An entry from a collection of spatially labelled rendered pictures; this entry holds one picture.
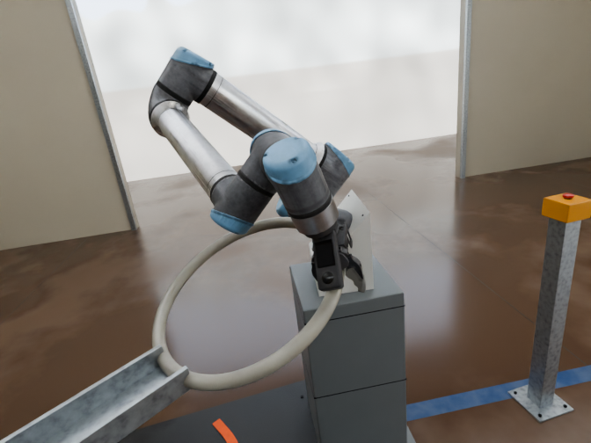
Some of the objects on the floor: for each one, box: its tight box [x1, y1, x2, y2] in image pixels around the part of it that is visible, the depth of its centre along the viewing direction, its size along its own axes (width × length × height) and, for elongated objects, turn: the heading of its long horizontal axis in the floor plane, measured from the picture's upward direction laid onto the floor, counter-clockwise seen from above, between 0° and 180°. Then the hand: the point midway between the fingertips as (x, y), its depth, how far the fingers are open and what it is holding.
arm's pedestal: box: [289, 254, 416, 443], centre depth 175 cm, size 50×50×85 cm
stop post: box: [507, 192, 591, 423], centre depth 171 cm, size 20×20×109 cm
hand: (346, 293), depth 84 cm, fingers open, 6 cm apart
